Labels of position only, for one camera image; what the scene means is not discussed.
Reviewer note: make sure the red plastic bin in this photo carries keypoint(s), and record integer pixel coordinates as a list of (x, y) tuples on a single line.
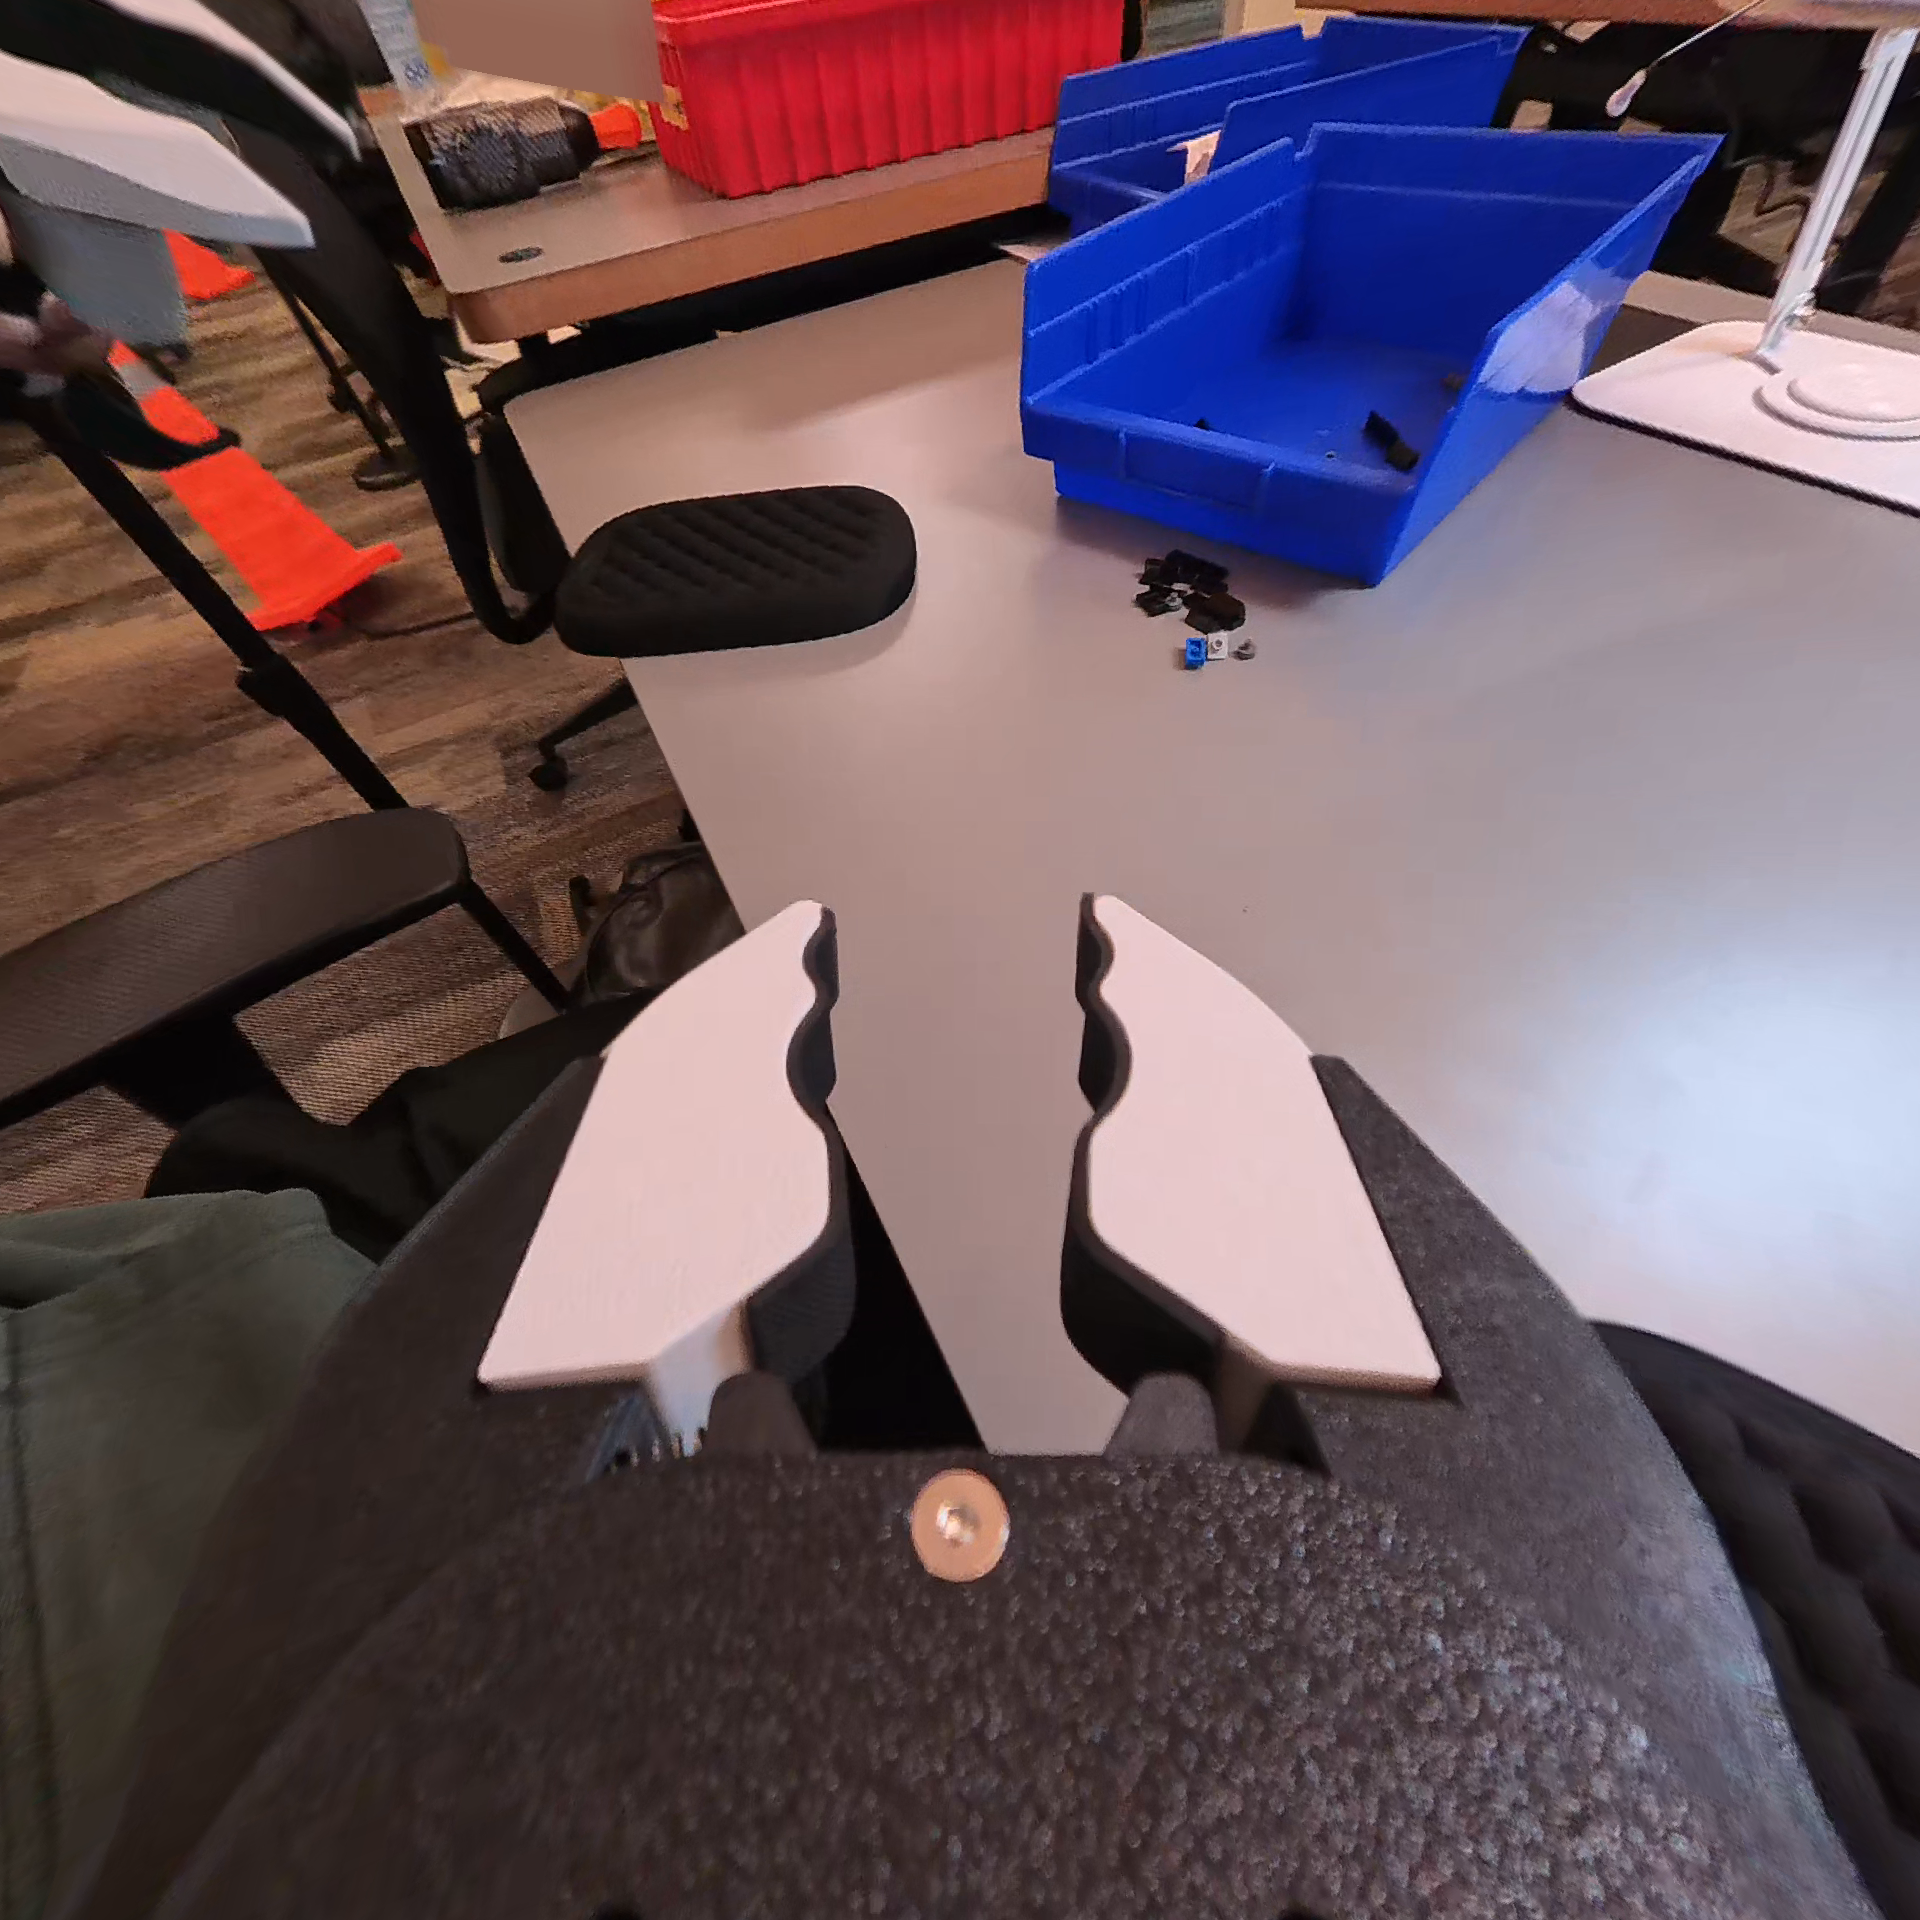
[(872, 93)]

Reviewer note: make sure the pile of lego pieces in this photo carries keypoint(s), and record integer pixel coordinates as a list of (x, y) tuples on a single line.
[(1191, 585)]

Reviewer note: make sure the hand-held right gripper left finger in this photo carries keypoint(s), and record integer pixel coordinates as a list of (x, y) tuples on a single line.
[(674, 1201)]

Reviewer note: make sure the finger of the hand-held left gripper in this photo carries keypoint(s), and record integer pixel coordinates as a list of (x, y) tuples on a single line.
[(211, 46), (121, 151)]

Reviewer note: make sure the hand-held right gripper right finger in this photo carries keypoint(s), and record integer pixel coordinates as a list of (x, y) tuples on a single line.
[(1247, 1201)]

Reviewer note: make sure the person's left hand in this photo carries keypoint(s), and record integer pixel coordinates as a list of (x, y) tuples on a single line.
[(45, 340)]

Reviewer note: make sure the white book stand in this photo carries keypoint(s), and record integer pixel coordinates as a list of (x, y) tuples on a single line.
[(1802, 405)]

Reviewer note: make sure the small lego bricks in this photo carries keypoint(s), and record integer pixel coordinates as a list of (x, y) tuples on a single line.
[(1389, 439)]

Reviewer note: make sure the neighbouring wooden desk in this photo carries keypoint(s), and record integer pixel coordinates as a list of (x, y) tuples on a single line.
[(720, 237)]

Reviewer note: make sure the blue plastic bin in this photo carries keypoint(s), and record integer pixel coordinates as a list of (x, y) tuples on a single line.
[(1259, 363), (1321, 77)]

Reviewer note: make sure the black mesh office chair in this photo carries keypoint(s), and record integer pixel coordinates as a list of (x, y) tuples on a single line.
[(211, 947)]

